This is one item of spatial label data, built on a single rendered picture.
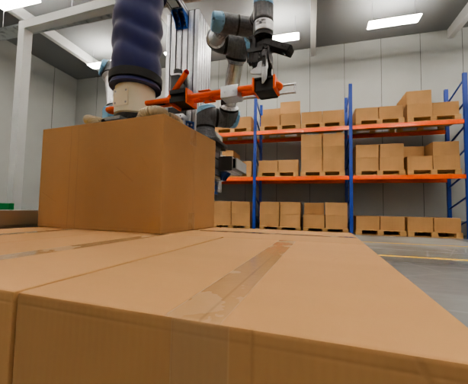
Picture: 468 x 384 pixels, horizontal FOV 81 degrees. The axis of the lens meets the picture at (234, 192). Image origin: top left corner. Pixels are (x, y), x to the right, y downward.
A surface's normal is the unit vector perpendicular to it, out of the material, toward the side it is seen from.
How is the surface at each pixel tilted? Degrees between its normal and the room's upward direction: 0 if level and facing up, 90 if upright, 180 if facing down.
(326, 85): 90
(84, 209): 90
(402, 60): 90
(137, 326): 90
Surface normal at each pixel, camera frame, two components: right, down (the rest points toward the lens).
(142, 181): -0.36, -0.06
